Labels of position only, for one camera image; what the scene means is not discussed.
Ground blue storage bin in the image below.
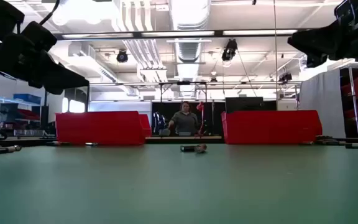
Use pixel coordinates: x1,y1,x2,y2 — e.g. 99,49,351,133
12,93,42,105

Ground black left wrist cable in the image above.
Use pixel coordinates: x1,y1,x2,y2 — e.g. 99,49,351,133
39,0,61,26

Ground green table mat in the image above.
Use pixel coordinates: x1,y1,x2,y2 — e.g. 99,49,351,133
0,142,358,224

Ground white ceiling air duct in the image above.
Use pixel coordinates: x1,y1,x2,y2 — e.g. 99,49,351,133
67,42,119,84

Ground white LED light strip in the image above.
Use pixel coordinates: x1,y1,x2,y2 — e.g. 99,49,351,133
223,29,298,36
61,33,134,39
141,30,215,37

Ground black column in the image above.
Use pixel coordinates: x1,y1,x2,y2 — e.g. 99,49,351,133
40,105,50,129

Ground grey curtain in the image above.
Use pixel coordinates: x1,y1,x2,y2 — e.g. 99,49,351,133
299,67,347,139

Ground black overhead frame bar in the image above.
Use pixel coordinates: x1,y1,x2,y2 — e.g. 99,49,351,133
54,29,304,40

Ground black crate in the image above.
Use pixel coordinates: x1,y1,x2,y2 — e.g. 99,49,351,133
0,103,19,124

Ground long red plastic bin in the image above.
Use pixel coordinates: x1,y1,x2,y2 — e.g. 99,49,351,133
221,110,323,145
55,110,152,146

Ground person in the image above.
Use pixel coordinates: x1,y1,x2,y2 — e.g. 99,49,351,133
167,100,200,137

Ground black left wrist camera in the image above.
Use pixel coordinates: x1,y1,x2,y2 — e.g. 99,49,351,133
21,21,58,53

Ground silver ribbed ventilation duct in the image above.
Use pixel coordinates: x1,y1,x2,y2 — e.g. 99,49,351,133
168,0,213,99

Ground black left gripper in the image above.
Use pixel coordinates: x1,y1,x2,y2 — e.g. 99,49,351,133
0,32,90,96

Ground black screen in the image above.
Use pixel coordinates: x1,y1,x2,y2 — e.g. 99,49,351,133
224,96,265,111

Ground thin vertical pole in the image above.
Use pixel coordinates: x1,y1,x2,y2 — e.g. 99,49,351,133
273,0,278,110

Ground black ceiling spotlight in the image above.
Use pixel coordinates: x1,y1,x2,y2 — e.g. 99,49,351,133
278,71,293,83
221,38,239,62
116,49,129,64

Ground metal shelf rack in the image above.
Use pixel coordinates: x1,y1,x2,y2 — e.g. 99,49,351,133
328,58,358,139

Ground white ceiling pipes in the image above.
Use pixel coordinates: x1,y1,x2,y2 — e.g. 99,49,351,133
112,0,169,83

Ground red item on shelf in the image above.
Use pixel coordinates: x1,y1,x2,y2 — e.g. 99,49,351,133
16,108,40,122

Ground black blue backpack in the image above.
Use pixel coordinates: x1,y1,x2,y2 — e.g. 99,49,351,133
152,111,167,136

